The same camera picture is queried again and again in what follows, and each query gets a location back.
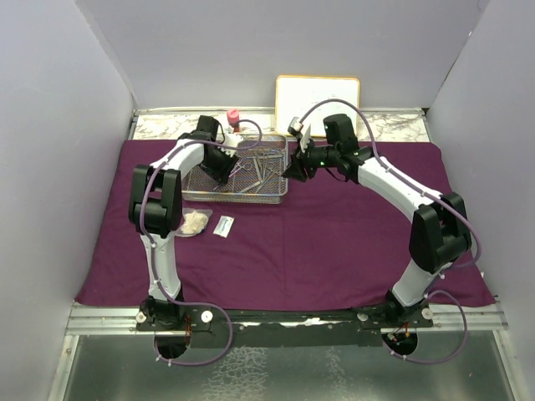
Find metal mesh tray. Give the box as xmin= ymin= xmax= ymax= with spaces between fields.
xmin=182 ymin=134 xmax=288 ymax=204

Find steel forceps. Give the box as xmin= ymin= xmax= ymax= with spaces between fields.
xmin=229 ymin=160 xmax=257 ymax=179

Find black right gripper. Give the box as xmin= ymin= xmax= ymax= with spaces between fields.
xmin=282 ymin=137 xmax=339 ymax=182

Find white blue label packet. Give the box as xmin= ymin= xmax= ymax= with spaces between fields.
xmin=213 ymin=216 xmax=235 ymax=238

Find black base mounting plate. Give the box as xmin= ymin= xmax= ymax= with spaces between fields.
xmin=135 ymin=306 xmax=433 ymax=349

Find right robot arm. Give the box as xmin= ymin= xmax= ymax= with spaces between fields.
xmin=283 ymin=114 xmax=471 ymax=327

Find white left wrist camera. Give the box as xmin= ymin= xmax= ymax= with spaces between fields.
xmin=219 ymin=133 xmax=243 ymax=157

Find white gauze bag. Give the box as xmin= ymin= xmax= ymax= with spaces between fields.
xmin=176 ymin=208 xmax=212 ymax=237

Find pink lid spice bottle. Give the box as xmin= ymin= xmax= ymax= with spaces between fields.
xmin=227 ymin=109 xmax=240 ymax=126

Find steel clamp right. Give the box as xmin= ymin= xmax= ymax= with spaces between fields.
xmin=263 ymin=150 xmax=286 ymax=175

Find aluminium frame rail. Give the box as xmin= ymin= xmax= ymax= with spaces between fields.
xmin=66 ymin=302 xmax=509 ymax=335

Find yellow framed whiteboard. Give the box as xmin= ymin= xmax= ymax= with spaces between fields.
xmin=274 ymin=75 xmax=360 ymax=138

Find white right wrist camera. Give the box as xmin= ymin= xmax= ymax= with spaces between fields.
xmin=288 ymin=117 xmax=311 ymax=153

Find steel tweezers front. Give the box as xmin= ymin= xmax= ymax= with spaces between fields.
xmin=239 ymin=180 xmax=266 ymax=195

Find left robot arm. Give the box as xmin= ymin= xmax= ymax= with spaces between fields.
xmin=128 ymin=115 xmax=243 ymax=331

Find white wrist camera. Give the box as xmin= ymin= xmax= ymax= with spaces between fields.
xmin=288 ymin=117 xmax=311 ymax=153
xmin=219 ymin=133 xmax=243 ymax=157

